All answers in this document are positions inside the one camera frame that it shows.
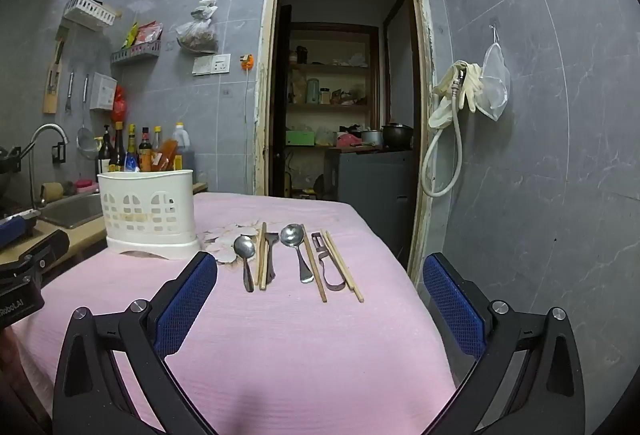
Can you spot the orange packet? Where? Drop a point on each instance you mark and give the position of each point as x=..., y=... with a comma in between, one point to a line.
x=165, y=157

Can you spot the cream rubber glove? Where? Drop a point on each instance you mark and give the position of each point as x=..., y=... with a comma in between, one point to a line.
x=442, y=100
x=472, y=87

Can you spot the metal sink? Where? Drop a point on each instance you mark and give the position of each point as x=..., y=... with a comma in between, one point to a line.
x=75, y=212

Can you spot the worn door frame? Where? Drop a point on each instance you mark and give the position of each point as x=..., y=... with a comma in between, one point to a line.
x=262, y=65

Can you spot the white plastic wall basket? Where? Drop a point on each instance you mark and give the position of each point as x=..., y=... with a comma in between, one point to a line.
x=85, y=7

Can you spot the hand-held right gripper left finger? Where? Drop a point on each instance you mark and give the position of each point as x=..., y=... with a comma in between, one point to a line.
x=185, y=302

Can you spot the pink sponge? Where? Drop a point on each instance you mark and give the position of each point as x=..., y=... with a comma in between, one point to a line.
x=86, y=186

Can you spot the pink floral tablecloth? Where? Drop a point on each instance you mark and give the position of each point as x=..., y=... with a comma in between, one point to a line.
x=300, y=355

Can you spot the wooden shelf unit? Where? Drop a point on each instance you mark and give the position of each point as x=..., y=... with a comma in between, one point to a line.
x=330, y=67

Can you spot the black pot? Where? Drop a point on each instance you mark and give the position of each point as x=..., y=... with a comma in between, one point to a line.
x=397, y=137

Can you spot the hanging metal utensil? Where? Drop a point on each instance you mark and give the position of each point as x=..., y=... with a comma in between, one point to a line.
x=70, y=87

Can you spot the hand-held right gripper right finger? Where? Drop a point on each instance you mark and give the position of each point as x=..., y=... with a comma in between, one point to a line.
x=455, y=305

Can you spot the dark sauce bottle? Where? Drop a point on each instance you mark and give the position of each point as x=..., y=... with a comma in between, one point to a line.
x=104, y=155
x=145, y=155
x=116, y=150

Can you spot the small jar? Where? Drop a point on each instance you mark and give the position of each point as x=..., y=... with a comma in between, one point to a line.
x=325, y=97

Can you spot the black faucet clip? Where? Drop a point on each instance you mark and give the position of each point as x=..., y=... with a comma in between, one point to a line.
x=59, y=152

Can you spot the hanging metal strainer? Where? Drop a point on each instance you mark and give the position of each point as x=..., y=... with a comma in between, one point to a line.
x=86, y=142

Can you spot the green box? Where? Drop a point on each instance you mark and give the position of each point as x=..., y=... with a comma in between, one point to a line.
x=300, y=138

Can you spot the pink cloth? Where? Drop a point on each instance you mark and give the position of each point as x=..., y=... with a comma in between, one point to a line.
x=349, y=141

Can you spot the red snack packet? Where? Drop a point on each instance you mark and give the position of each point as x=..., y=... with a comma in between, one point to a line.
x=150, y=34

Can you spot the wooden knife rack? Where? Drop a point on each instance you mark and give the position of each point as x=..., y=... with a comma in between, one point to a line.
x=51, y=100

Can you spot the orange wall hook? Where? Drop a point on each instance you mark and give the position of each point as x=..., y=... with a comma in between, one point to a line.
x=246, y=63

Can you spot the dark wooden door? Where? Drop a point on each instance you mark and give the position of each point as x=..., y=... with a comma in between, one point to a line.
x=280, y=115

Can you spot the metal peeler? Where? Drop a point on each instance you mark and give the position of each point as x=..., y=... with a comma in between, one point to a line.
x=324, y=267

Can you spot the cooking oil bottle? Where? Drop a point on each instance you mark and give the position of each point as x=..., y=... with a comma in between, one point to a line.
x=184, y=140

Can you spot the grey wall shelf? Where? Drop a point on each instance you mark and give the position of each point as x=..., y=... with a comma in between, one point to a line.
x=135, y=54

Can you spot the metal faucet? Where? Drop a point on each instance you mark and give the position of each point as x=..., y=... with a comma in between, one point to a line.
x=47, y=127

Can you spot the plastic bag of dried food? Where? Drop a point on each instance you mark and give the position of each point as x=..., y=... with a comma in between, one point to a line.
x=197, y=37

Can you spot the white wall box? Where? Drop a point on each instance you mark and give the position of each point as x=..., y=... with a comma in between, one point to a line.
x=102, y=92

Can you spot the green jar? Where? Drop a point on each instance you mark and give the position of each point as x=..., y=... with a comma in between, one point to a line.
x=313, y=92

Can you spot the grey cabinet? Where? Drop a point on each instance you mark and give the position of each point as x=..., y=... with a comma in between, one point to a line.
x=370, y=195

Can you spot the beige kitchen counter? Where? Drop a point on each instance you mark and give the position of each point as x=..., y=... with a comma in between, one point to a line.
x=75, y=240

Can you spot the white plastic utensil holder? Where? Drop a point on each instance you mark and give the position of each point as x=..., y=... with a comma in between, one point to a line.
x=150, y=195

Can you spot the small metal spoon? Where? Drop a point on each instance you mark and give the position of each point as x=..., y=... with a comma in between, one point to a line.
x=243, y=246

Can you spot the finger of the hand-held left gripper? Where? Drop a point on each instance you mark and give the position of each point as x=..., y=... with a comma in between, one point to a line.
x=10, y=230

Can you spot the metal pot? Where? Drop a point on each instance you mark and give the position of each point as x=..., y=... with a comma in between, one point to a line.
x=371, y=138

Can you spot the dark metal fork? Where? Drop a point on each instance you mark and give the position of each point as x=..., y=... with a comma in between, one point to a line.
x=270, y=260

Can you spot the white wall switch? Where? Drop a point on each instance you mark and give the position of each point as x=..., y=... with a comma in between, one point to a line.
x=210, y=65

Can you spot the white mesh bag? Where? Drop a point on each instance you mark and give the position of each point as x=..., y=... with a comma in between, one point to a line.
x=495, y=80

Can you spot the red plastic bag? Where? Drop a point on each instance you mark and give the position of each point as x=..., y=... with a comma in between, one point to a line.
x=118, y=105

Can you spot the large metal spoon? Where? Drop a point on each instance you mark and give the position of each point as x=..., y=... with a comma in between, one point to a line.
x=291, y=235

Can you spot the yellow snack packet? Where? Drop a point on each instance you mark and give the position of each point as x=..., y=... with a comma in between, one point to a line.
x=131, y=35

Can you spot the thin yellow cap bottle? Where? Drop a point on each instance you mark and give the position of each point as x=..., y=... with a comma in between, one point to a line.
x=157, y=137

